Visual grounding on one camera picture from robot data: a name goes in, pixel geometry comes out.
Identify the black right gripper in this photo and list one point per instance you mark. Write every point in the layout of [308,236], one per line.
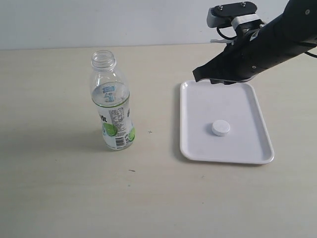
[249,55]

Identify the white bottle cap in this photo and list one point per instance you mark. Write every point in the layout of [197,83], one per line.
[220,127]

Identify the clear plastic water bottle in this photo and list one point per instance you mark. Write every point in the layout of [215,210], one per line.
[110,93]

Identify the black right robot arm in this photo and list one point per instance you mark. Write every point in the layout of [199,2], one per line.
[294,32]

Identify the white plastic tray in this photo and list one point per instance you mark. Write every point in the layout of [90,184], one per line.
[201,103]

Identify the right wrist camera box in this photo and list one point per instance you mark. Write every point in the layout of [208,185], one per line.
[221,15]

